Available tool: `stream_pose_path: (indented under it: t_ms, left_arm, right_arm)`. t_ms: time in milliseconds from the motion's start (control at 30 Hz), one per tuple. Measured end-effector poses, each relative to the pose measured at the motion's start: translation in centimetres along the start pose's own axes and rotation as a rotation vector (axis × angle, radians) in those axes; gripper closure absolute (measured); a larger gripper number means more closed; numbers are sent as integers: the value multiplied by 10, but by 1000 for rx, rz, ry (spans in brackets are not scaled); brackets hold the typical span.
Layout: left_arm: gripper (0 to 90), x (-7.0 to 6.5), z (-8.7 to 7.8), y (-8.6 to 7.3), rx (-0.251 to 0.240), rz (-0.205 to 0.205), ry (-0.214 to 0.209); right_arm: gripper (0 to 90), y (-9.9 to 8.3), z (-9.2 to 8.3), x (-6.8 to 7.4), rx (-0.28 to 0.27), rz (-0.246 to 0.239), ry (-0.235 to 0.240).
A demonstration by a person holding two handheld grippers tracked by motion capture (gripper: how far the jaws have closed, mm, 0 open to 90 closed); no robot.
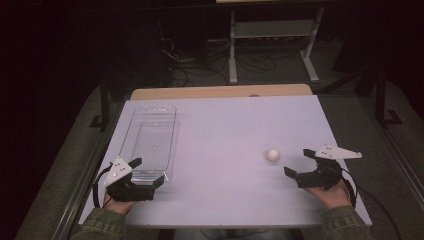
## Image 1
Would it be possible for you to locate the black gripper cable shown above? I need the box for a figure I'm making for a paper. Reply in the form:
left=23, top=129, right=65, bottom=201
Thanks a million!
left=339, top=167, right=403, bottom=240
left=92, top=162, right=114, bottom=210

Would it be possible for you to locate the clear plastic tray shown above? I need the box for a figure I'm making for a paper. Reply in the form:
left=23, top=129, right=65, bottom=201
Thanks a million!
left=118, top=106, right=180, bottom=183

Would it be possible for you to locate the tangle of floor cables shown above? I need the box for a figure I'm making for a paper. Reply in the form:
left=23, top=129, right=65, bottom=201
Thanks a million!
left=159, top=34, right=278, bottom=88

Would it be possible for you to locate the white ball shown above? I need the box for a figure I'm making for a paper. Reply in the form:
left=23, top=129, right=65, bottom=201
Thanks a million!
left=265, top=148, right=281, bottom=163

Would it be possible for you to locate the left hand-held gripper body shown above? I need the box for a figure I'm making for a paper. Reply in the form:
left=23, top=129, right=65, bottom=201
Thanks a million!
left=103, top=157, right=156, bottom=203

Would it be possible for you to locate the white metal stand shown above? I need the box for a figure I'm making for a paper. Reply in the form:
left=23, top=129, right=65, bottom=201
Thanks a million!
left=227, top=6, right=326, bottom=85

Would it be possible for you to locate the person's left hand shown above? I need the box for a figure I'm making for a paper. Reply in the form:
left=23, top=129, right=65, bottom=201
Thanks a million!
left=103, top=195, right=138, bottom=215

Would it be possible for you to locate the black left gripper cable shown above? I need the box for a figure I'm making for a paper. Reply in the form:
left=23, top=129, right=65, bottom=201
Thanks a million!
left=92, top=162, right=114, bottom=210

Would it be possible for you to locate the black metal stand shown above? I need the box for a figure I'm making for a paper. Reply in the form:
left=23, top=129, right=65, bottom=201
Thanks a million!
left=373, top=65, right=404, bottom=129
left=89, top=75, right=112, bottom=132

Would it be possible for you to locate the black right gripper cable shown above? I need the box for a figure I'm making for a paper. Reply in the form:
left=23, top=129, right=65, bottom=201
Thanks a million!
left=339, top=167, right=403, bottom=240

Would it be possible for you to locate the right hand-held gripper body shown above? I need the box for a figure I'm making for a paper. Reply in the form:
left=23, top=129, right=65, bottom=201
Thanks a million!
left=295, top=144, right=363, bottom=191

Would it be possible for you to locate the person's right hand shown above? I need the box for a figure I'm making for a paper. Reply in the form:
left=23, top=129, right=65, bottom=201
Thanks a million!
left=304, top=179, right=353, bottom=211

